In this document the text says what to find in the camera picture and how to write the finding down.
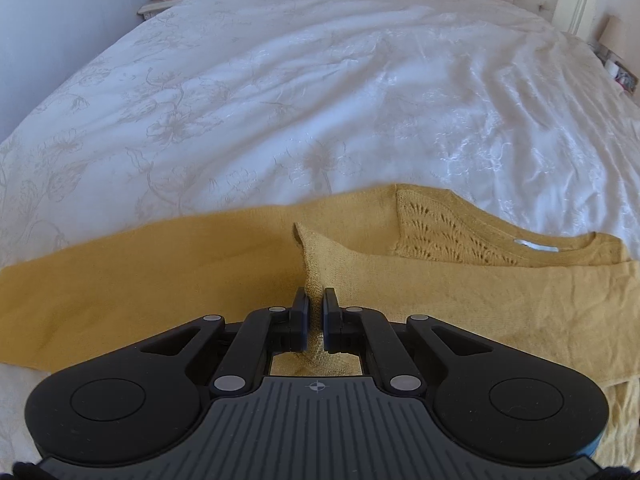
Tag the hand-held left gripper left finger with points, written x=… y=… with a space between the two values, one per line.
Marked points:
x=300 y=312

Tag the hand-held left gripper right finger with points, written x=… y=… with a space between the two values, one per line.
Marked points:
x=330 y=312

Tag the yellow knit sweater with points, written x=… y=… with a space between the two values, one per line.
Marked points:
x=150 y=270

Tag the white embroidered bedspread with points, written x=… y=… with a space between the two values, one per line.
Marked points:
x=310 y=100

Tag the cream nightstand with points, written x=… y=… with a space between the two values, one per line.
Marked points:
x=155 y=9

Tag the small framed photo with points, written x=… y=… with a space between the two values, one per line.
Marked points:
x=625 y=77

